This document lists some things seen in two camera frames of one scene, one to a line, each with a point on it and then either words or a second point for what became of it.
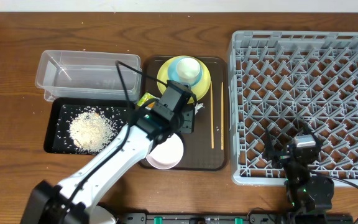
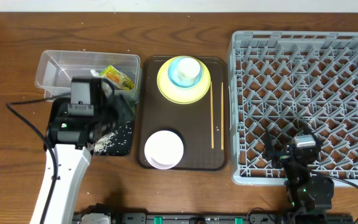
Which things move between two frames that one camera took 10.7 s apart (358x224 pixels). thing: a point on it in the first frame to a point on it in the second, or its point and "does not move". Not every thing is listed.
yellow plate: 199,90 does not move
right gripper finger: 270,149 does not move
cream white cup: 188,70 does not move
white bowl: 167,154 does not move
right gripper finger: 308,140 does not move
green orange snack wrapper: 145,98 to 117,78
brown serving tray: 205,149 does not move
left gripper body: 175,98 to 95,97
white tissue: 198,106 to 95,73
